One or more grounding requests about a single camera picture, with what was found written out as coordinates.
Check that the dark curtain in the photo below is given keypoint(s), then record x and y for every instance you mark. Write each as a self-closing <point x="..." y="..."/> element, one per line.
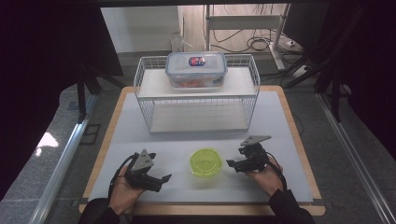
<point x="37" y="77"/>
<point x="370" y="68"/>

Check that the clear plastic food container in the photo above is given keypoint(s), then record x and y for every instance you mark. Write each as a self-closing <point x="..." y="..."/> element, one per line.
<point x="196" y="70"/>

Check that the grey table mat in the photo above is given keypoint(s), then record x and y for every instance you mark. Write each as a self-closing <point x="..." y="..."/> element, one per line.
<point x="193" y="189"/>

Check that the white metal desk frame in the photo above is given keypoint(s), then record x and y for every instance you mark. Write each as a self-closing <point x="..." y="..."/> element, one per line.
<point x="246" y="23"/>

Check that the aluminium rail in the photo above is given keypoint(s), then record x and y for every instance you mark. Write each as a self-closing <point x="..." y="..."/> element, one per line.
<point x="358" y="152"/>
<point x="60" y="165"/>

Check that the white power strip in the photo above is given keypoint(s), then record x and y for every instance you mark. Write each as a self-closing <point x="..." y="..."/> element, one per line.
<point x="300" y="71"/>

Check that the person's right hand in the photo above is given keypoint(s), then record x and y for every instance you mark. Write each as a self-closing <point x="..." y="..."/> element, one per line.
<point x="266" y="182"/>

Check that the person's left hand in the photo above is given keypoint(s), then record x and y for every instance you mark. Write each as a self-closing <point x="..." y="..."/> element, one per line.
<point x="124" y="194"/>

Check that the green plastic bowl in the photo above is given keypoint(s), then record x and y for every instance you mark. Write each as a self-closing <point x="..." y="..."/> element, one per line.
<point x="205" y="162"/>

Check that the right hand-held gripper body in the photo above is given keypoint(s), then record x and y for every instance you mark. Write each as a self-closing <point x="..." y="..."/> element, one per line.
<point x="253" y="157"/>

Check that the black metal stand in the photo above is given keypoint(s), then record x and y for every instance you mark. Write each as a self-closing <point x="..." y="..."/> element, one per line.
<point x="83" y="93"/>
<point x="334" y="90"/>

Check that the clear plastic bottle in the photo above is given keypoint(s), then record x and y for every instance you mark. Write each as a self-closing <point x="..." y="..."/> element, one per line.
<point x="177" y="42"/>

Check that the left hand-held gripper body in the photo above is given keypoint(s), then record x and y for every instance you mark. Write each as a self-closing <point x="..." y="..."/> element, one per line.
<point x="141" y="172"/>

